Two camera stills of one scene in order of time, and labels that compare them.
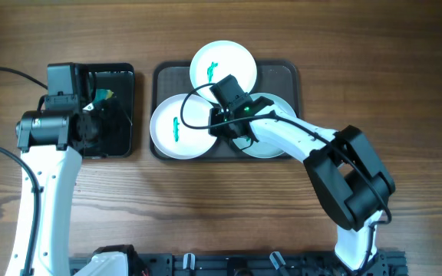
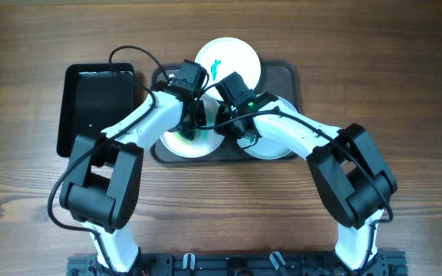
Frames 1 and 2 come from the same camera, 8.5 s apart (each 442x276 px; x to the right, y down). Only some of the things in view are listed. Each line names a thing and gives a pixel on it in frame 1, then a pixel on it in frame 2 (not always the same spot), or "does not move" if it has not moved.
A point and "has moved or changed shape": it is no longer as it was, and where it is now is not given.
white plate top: [216, 60] has moved or changed shape
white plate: [258, 149] does not move
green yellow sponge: [102, 94] -> [189, 134]
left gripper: [103, 110] -> [199, 116]
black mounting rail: [307, 264] does not move
